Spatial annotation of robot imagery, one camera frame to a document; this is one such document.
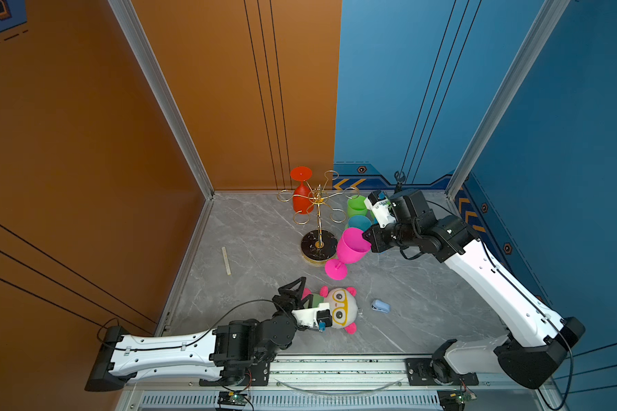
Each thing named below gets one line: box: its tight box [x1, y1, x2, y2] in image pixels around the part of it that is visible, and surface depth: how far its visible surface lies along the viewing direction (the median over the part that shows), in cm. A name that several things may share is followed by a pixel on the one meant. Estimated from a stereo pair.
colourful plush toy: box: [301, 285, 359, 335], surface depth 81 cm
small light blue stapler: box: [371, 299, 392, 314], surface depth 86 cm
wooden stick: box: [221, 246, 232, 276], surface depth 98 cm
